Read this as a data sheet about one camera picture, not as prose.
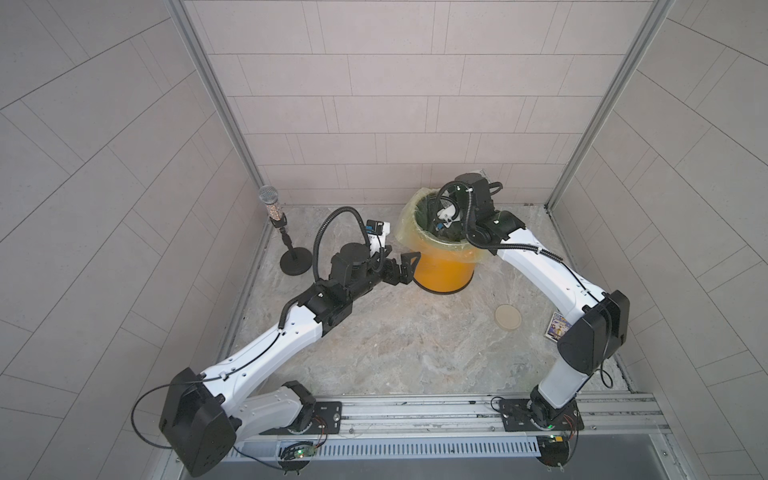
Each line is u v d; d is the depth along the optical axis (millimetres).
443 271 890
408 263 627
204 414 366
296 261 976
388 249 736
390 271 619
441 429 705
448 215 735
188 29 733
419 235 782
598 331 434
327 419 707
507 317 873
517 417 707
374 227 608
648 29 738
